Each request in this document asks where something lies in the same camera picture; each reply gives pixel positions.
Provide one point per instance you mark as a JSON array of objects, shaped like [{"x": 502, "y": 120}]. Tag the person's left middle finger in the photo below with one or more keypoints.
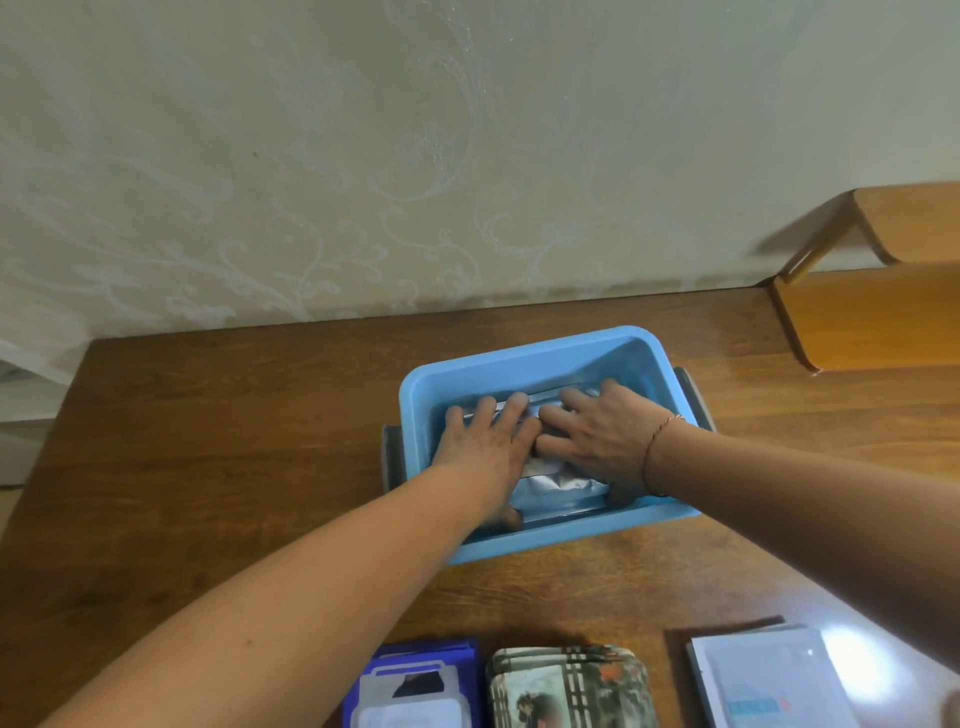
[{"x": 514, "y": 411}]

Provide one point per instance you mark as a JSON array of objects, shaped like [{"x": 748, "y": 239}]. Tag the person's right forearm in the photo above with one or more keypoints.
[{"x": 810, "y": 525}]

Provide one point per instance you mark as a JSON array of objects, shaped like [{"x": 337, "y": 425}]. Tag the person's right thumb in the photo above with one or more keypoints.
[{"x": 626, "y": 495}]

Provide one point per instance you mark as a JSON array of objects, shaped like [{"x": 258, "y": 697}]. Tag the person's right hand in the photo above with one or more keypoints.
[{"x": 611, "y": 439}]

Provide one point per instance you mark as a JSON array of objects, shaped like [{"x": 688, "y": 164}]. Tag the white flat packet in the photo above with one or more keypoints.
[{"x": 772, "y": 679}]

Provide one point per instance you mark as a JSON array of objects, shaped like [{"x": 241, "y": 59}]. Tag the person's left forearm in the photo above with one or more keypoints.
[{"x": 300, "y": 600}]

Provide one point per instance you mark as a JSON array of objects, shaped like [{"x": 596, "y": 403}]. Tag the plaid picture-print packet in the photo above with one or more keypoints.
[{"x": 570, "y": 686}]

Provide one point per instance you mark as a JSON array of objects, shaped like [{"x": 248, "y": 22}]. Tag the person's right middle finger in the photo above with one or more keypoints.
[{"x": 556, "y": 416}]

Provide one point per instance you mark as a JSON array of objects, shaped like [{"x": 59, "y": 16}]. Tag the person's right little finger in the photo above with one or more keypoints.
[{"x": 616, "y": 388}]

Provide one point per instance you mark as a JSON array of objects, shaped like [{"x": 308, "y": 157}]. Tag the silver foil packet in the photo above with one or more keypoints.
[{"x": 559, "y": 487}]

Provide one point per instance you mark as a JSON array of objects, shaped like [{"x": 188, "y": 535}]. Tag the person's left little finger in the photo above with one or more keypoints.
[{"x": 455, "y": 418}]

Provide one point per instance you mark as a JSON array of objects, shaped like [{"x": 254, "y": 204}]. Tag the light wooden shelf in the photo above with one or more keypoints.
[{"x": 870, "y": 315}]

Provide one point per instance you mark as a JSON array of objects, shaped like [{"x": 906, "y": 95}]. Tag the person's left thumb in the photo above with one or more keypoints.
[{"x": 510, "y": 517}]

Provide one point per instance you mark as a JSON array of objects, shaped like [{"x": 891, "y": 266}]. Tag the blue wipes packet, white lid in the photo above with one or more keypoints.
[{"x": 416, "y": 686}]

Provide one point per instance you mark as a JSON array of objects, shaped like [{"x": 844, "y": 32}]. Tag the person's left hand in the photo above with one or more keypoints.
[{"x": 480, "y": 457}]

